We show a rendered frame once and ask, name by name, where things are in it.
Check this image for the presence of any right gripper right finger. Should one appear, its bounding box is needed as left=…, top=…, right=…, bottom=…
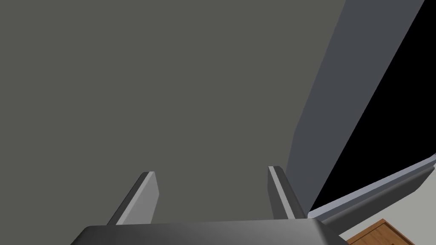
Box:
left=267, top=165, right=307, bottom=220

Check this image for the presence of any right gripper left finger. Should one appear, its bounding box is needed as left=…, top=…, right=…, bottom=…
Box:
left=106, top=171, right=160, bottom=226

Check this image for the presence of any brown wooden panel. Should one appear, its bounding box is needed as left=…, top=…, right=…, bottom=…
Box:
left=345, top=219, right=417, bottom=245

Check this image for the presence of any dark window with grey frame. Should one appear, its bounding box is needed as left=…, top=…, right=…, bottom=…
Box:
left=285, top=0, right=436, bottom=226

